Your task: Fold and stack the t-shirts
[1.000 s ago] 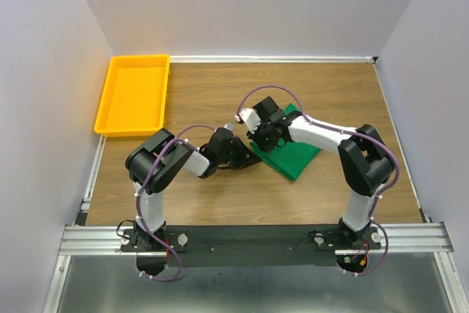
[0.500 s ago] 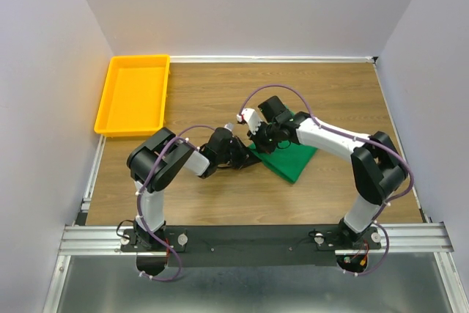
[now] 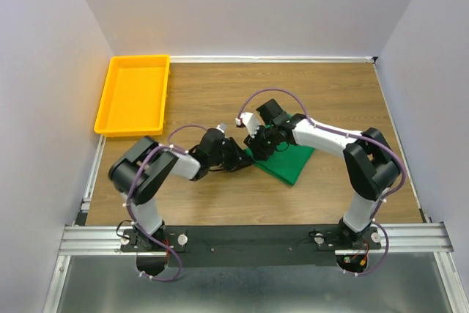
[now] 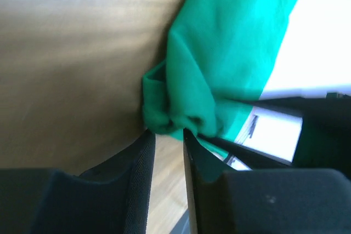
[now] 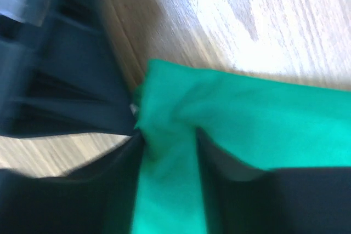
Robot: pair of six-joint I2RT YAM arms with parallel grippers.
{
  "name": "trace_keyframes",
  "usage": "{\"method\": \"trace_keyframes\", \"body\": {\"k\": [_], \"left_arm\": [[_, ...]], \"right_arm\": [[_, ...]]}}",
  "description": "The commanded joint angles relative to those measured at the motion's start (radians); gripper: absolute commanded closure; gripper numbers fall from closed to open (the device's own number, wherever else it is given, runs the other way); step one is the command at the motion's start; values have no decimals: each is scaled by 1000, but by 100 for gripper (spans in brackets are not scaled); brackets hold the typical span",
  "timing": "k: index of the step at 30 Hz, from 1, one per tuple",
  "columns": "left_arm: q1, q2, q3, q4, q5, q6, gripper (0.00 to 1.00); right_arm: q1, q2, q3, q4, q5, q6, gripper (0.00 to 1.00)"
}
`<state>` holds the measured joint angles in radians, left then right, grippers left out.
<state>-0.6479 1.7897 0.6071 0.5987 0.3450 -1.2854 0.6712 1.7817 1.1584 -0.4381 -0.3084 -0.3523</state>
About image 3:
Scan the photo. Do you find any aluminium front rail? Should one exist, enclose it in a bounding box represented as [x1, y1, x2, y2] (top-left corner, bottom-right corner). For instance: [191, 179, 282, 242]
[59, 223, 454, 256]

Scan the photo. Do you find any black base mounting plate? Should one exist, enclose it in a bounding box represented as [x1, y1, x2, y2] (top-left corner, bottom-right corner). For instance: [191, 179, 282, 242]
[119, 224, 382, 269]

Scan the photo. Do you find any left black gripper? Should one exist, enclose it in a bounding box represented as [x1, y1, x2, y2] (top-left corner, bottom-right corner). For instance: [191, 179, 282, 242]
[209, 136, 254, 172]

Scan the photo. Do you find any green t shirt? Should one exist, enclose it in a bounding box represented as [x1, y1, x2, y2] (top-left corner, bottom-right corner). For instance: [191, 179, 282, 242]
[244, 121, 315, 186]

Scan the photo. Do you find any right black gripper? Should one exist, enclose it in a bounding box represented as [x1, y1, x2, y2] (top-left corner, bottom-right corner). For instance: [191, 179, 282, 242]
[243, 123, 278, 162]

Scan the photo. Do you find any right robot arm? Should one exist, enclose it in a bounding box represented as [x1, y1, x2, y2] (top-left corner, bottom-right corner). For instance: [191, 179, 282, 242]
[235, 99, 406, 248]

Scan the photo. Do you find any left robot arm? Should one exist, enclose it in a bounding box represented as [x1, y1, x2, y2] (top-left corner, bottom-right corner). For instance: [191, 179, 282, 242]
[108, 128, 254, 251]

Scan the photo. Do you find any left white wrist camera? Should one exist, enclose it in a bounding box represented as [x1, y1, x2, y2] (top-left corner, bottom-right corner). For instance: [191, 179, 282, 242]
[215, 123, 228, 135]

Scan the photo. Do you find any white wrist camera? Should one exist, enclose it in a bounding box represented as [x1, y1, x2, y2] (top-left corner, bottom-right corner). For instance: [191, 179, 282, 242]
[235, 112, 261, 139]
[215, 123, 228, 135]

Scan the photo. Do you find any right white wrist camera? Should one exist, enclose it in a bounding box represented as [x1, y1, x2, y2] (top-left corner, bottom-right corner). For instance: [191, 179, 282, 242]
[235, 112, 261, 139]

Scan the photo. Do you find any yellow plastic tray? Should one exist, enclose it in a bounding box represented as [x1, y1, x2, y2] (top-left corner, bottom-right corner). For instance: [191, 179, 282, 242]
[94, 54, 170, 138]

